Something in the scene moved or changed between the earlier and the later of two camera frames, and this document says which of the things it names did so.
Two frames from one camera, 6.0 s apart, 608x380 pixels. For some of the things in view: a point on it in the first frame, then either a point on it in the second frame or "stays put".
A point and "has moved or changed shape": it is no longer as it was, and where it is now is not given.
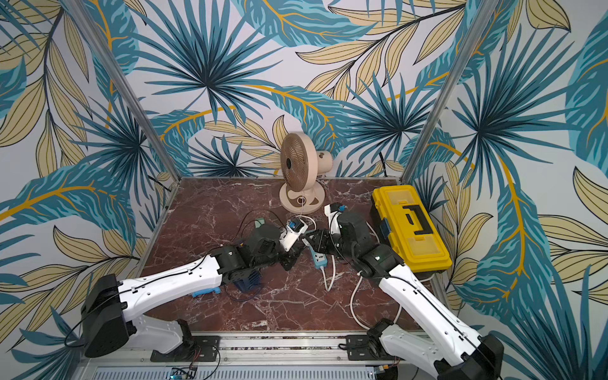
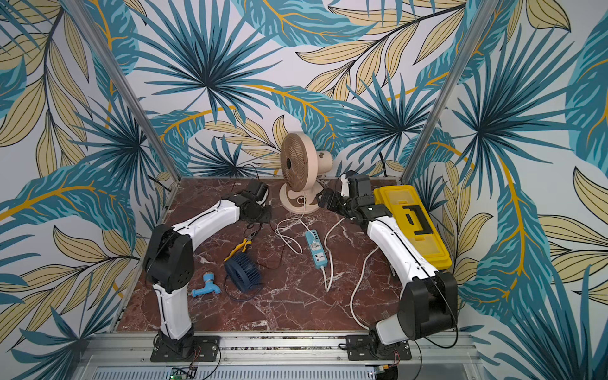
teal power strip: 320,259 stays put
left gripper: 294,252 -> 267,216
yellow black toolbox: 403,222 stays put
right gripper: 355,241 -> 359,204
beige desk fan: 301,164 stays put
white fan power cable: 305,216 has moved or changed shape
